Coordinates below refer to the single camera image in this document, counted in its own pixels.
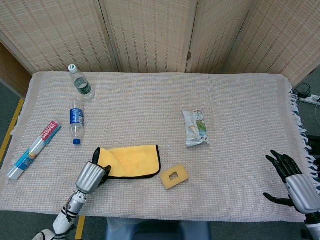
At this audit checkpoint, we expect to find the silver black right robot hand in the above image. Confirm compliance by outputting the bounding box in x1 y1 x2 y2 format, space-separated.
263 149 320 215

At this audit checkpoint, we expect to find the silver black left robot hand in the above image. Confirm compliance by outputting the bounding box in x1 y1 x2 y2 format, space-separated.
75 152 113 195

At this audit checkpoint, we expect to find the black and yellow microfibre cloth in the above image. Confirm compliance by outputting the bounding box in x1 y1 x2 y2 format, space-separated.
92 144 162 180

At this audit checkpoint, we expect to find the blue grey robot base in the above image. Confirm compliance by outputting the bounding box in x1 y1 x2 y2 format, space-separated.
104 216 212 240

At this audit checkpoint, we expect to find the blue label water bottle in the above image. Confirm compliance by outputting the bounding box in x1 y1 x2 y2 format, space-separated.
68 98 86 146

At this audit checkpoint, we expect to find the plastic wrap roll package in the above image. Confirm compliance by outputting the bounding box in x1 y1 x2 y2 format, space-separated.
6 121 62 181

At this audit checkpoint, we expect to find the yellow sponge with hole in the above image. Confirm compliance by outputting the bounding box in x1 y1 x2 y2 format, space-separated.
159 163 190 191

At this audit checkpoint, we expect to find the white power strip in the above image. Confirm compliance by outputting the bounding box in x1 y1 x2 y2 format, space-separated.
299 94 320 105

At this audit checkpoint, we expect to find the green label water bottle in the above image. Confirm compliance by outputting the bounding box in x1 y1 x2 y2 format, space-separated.
68 64 96 101

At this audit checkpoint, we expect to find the white foil snack packet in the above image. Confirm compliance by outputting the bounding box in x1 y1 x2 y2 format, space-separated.
181 108 211 148

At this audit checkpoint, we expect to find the pale woven tablecloth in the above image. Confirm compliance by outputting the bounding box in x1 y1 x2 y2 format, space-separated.
0 71 316 224

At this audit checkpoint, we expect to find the brown wooden cabinet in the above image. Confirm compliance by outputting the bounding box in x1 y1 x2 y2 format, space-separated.
0 42 33 98

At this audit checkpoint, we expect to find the bamboo folding screen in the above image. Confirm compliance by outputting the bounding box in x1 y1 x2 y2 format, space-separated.
0 0 320 87

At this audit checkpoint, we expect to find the black power adapter cable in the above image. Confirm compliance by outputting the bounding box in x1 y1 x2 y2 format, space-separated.
293 83 312 99

